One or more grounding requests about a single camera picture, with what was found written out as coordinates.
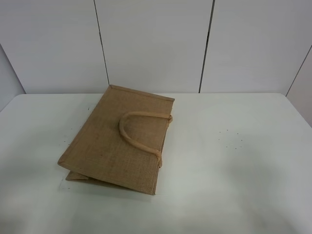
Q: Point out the brown linen tote bag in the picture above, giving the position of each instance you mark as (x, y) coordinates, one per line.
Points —
(123, 118)

